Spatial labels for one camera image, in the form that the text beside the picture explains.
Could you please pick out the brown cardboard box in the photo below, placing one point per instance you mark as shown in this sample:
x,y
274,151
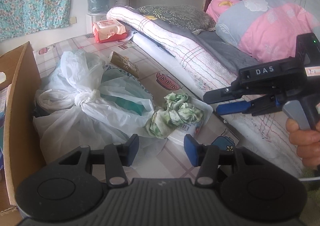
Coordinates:
x,y
22,154

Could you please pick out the white tissue pack under scrunchie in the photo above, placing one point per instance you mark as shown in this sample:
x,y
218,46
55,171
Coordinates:
x,y
177,136

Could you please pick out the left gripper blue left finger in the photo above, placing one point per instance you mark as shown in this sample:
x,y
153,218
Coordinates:
x,y
116,157

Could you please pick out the gold tissue pack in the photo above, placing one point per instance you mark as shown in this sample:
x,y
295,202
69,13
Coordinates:
x,y
124,63

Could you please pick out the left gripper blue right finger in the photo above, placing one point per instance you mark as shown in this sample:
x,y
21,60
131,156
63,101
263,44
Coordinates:
x,y
206,157

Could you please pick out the pink blue duvet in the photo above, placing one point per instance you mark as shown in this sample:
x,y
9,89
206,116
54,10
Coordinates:
x,y
263,29

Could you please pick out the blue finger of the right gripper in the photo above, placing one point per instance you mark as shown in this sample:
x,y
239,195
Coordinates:
x,y
227,94
260,106

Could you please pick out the green leaf pattern pillow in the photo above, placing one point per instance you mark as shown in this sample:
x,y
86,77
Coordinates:
x,y
183,16

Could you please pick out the white plastic shopping bag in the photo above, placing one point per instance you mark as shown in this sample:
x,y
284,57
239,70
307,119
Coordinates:
x,y
94,103

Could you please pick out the grey white quilted blanket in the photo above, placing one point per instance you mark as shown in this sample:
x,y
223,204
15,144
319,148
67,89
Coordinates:
x,y
203,63

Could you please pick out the red pink wet wipes pack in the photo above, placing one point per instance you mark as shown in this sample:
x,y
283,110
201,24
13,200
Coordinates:
x,y
108,31

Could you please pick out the green fabric scrunchie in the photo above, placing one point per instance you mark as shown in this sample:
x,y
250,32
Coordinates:
x,y
178,110

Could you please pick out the person's right hand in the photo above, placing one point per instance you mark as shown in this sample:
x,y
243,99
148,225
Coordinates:
x,y
306,141

